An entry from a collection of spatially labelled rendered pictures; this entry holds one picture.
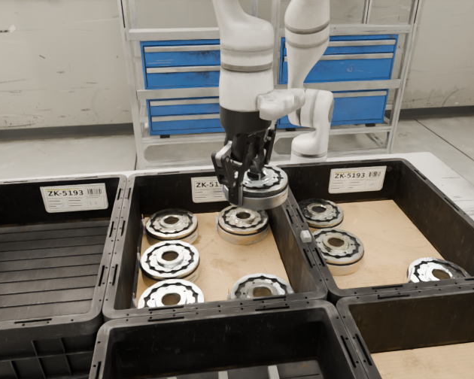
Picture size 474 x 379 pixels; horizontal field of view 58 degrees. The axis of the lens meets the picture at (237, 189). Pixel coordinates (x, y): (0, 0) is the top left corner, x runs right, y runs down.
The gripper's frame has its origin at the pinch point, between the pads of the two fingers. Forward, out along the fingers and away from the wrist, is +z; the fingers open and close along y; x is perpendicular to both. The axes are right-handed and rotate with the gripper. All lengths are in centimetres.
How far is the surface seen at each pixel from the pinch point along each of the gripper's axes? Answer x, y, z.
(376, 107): -51, -219, 57
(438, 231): 25.0, -28.3, 13.6
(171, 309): 3.1, 20.6, 7.2
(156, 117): -150, -120, 56
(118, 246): -12.8, 15.8, 7.2
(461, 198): 23, -76, 30
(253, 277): 3.9, 2.9, 14.1
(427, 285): 28.4, -3.5, 7.2
